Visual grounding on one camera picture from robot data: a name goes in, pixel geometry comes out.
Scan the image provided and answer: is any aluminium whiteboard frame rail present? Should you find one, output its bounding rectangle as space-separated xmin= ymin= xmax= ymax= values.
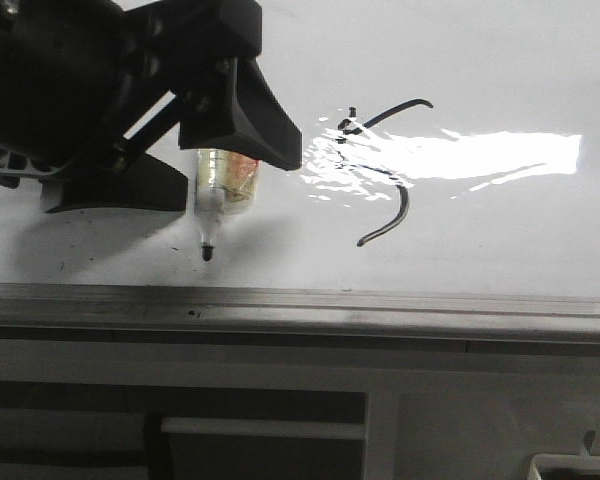
xmin=0 ymin=283 xmax=600 ymax=356

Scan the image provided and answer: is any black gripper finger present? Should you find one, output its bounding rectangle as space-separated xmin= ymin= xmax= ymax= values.
xmin=178 ymin=58 xmax=302 ymax=171

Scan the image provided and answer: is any white whiteboard marker with tape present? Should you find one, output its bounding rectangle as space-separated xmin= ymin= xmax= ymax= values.
xmin=194 ymin=149 xmax=260 ymax=262

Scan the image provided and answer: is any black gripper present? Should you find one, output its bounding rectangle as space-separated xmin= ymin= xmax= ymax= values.
xmin=0 ymin=1 xmax=262 ymax=213

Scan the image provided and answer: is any white bin corner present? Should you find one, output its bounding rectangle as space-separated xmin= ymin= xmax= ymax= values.
xmin=527 ymin=454 xmax=600 ymax=480

